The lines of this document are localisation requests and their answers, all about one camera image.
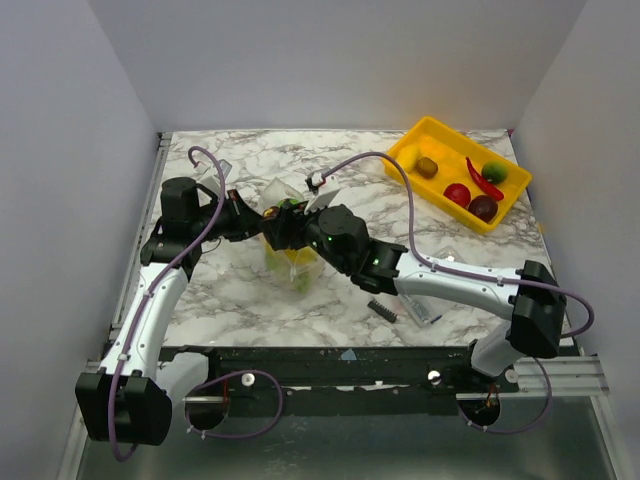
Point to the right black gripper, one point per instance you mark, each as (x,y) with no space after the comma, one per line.
(283,228)

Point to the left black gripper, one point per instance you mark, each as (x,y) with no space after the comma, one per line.
(247,221)

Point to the dark purple toy fruit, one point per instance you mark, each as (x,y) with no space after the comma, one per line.
(271,214)

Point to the yellow toy banana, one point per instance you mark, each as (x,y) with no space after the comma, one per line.
(302,256)

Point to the green toy watermelon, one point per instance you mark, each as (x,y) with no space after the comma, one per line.
(291,206)

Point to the clear zip top bag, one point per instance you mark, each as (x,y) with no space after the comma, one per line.
(274,192)

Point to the white toy cauliflower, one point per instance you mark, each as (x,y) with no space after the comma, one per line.
(298,278)

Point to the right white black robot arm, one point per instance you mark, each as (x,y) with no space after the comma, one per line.
(527,299)

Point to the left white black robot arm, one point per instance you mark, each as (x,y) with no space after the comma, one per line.
(131,397)

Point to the clear bag of screws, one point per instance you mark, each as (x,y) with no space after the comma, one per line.
(425,310)

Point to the black comb-like part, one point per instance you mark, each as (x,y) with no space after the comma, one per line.
(382,311)

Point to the brown toy kiwi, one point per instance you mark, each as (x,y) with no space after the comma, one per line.
(427,168)

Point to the red toy apple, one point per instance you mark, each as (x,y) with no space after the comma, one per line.
(458,193)

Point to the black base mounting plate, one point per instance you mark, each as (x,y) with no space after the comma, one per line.
(339,381)

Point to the yellow plastic bin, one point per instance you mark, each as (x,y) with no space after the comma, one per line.
(449,148)

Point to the dark red toy plum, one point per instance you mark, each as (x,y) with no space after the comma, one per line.
(484,208)

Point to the red toy chili pepper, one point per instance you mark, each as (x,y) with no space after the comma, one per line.
(488,188)

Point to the green yellow toy mango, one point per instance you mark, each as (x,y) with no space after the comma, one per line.
(494,172)

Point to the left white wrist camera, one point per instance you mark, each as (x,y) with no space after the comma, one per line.
(207,174)

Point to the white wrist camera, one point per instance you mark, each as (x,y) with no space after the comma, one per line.
(207,174)
(323,188)

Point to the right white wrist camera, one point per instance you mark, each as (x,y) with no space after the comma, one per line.
(323,188)

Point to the aluminium extrusion rail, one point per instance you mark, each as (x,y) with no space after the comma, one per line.
(569,377)

